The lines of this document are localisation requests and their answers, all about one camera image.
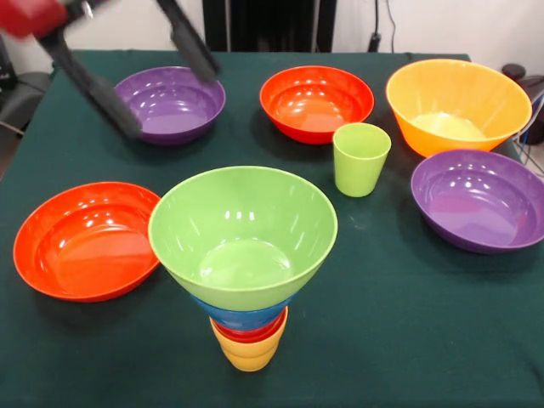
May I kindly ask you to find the green plastic cup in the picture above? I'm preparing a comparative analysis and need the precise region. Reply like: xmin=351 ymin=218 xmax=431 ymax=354
xmin=332 ymin=122 xmax=393 ymax=198

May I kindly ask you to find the large orange plastic bowl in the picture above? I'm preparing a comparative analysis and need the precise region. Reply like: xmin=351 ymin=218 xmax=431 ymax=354
xmin=385 ymin=58 xmax=533 ymax=158

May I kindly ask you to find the black chair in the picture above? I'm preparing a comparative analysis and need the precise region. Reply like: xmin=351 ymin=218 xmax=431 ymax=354
xmin=501 ymin=62 xmax=544 ymax=101
xmin=0 ymin=70 xmax=54 ymax=128

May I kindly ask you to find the yellow plastic cup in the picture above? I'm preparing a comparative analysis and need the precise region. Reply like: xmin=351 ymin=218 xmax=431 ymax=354
xmin=209 ymin=305 xmax=290 ymax=373

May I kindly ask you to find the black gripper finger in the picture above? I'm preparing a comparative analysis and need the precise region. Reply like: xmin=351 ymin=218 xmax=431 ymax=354
xmin=155 ymin=0 xmax=221 ymax=84
xmin=40 ymin=31 xmax=144 ymax=139

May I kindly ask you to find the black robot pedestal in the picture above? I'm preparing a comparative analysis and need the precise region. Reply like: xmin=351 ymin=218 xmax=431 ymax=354
xmin=201 ymin=0 xmax=337 ymax=54

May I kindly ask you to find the small blue plastic bowl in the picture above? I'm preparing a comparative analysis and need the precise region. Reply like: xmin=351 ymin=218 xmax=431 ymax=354
xmin=190 ymin=292 xmax=294 ymax=333

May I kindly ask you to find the purple plastic bowl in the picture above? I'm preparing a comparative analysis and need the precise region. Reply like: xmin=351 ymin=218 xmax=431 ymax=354
xmin=113 ymin=65 xmax=226 ymax=148
xmin=411 ymin=149 xmax=544 ymax=255

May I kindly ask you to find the green plastic bowl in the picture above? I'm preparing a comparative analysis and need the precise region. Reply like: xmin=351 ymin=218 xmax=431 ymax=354
xmin=147 ymin=166 xmax=339 ymax=312

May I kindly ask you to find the black wall cable plug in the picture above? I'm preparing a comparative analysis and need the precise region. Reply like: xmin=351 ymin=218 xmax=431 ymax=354
xmin=367 ymin=0 xmax=396 ymax=54

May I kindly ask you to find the orange-red plastic bowl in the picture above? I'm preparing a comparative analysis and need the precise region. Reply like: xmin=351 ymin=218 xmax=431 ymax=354
xmin=259 ymin=65 xmax=376 ymax=145
xmin=13 ymin=181 xmax=162 ymax=303

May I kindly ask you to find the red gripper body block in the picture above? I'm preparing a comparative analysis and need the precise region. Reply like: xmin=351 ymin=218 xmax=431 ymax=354
xmin=0 ymin=0 xmax=71 ymax=40

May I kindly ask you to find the dark green tablecloth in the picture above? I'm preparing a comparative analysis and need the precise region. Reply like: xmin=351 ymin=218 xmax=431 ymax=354
xmin=0 ymin=49 xmax=544 ymax=408

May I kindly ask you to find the red plastic cup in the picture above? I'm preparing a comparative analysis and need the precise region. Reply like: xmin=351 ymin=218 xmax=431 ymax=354
xmin=212 ymin=308 xmax=287 ymax=344

